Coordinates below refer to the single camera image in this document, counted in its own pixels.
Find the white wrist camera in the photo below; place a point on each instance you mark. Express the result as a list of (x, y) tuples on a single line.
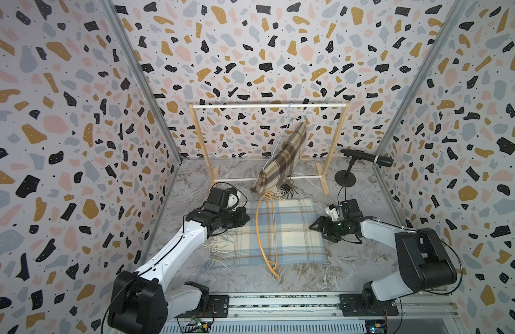
[(333, 212), (233, 199)]

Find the aluminium corner profile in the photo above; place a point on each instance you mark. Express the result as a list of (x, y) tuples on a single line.
[(455, 12), (108, 9)]

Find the aluminium corner profile left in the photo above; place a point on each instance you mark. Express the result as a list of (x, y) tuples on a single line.
[(108, 9)]

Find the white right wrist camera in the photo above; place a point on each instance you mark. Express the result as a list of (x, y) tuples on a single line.
[(333, 212)]

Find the blue plaid scarf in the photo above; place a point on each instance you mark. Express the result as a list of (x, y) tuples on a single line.
[(297, 244)]

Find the brown plaid scarf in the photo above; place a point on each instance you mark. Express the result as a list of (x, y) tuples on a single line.
[(280, 168)]

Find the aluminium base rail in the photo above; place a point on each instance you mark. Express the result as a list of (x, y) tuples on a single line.
[(320, 312)]

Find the green circuit board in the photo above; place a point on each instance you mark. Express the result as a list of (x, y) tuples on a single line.
[(198, 327), (376, 327)]

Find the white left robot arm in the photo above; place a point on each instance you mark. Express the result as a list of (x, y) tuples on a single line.
[(140, 301)]

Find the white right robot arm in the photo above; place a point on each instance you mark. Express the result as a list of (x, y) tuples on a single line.
[(423, 262)]

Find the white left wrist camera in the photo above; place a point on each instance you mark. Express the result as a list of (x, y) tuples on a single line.
[(233, 199)]

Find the wooden clothes rack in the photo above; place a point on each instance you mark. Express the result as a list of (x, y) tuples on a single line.
[(227, 130)]

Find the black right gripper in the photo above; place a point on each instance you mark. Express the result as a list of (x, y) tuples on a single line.
[(321, 220)]

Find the green circuit board right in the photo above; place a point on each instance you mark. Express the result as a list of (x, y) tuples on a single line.
[(376, 327)]

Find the green circuit board left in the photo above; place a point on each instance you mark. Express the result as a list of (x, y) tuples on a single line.
[(198, 327)]

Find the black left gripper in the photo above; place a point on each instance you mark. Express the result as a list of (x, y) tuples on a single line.
[(241, 220)]

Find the aluminium corner profile right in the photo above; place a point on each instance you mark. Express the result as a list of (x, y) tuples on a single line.
[(455, 12)]

